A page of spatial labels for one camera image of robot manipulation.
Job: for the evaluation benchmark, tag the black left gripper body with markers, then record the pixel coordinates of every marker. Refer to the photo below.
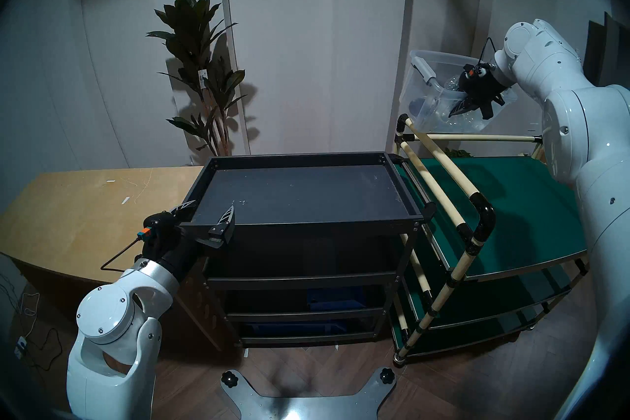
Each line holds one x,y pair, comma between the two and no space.
176,250

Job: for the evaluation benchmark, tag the light wooden desk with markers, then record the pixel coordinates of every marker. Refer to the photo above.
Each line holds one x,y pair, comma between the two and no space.
88,217

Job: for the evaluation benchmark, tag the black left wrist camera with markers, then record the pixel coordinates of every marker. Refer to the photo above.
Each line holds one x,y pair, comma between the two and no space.
155,225

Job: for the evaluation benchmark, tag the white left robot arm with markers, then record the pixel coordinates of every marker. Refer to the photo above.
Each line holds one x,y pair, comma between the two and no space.
108,315

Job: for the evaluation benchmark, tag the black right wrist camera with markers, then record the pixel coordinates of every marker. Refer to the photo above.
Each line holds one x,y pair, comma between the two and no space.
472,71

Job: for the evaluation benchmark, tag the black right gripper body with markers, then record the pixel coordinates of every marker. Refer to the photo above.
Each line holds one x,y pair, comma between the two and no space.
485,89

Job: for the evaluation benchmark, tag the small blue plastic bin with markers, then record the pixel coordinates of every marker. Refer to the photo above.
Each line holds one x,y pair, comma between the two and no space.
337,298

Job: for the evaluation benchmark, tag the dark door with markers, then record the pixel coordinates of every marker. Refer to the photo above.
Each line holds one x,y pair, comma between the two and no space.
610,45

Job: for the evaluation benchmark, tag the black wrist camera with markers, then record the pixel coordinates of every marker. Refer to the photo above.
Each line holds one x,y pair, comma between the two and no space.
155,225
472,71

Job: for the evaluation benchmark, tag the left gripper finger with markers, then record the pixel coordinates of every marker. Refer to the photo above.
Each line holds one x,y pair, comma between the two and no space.
225,231
183,209

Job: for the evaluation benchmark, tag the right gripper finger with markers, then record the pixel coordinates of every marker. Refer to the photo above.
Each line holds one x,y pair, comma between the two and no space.
463,109

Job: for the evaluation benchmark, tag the black metal shelf cart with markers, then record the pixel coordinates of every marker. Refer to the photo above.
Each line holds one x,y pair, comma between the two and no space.
300,197

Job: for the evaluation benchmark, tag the black star knob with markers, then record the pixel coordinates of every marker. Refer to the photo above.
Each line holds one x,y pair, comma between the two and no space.
387,375
229,378

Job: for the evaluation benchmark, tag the small green leafy plant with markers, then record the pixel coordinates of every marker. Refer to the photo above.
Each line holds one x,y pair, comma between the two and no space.
457,153

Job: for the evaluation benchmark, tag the white power adapter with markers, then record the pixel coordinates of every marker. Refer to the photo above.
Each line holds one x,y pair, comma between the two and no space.
19,347

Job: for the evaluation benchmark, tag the grey metal robot base plate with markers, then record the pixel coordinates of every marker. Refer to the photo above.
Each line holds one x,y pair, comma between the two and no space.
305,406

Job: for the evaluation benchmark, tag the wide blue plastic bin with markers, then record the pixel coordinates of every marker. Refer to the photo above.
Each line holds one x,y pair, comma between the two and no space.
295,328

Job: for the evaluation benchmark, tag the clear plastic storage box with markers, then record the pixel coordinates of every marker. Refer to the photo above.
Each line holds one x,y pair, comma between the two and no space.
433,99

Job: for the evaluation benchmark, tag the tall dark green potted plant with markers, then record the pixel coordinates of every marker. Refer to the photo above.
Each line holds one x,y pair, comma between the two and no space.
192,40

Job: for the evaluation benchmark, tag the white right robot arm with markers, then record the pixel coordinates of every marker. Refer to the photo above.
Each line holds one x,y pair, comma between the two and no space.
581,128

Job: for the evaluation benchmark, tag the green cart with cream pipes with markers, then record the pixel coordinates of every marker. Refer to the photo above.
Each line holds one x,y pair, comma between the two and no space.
517,227

